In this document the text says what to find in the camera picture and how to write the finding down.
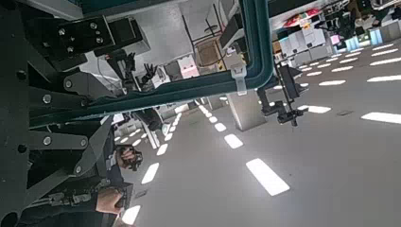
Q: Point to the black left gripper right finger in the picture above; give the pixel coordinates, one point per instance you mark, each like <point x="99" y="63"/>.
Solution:
<point x="91" y="151"/>

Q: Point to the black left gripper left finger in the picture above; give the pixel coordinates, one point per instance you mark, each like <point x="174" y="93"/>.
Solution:
<point x="78" y="38"/>

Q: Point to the operator dark sleeved forearm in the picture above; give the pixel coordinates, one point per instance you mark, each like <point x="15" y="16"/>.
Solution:
<point x="63" y="216"/>

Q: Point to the operator left hand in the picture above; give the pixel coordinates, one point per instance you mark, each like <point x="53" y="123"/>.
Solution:
<point x="125" y="155"/>

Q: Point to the operator right hand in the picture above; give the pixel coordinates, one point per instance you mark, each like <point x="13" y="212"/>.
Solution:
<point x="108" y="200"/>

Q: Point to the black handheld controller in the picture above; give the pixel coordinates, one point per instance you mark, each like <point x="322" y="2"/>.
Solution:
<point x="124" y="197"/>
<point x="135" y="159"/>

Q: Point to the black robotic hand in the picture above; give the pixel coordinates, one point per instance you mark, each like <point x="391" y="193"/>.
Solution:
<point x="148" y="74"/>

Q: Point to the pink box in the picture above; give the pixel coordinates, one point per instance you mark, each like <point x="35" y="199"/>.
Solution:
<point x="188" y="67"/>

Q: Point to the brown cardboard box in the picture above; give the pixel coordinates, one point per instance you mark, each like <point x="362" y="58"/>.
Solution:
<point x="208" y="53"/>

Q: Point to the black monitor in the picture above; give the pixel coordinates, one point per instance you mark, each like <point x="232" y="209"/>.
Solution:
<point x="232" y="30"/>

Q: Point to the shelf with coloured boxes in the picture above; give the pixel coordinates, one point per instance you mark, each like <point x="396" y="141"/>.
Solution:
<point x="327" y="34"/>

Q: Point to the black camera on mount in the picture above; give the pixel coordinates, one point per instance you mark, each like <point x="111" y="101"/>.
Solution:
<point x="288" y="91"/>

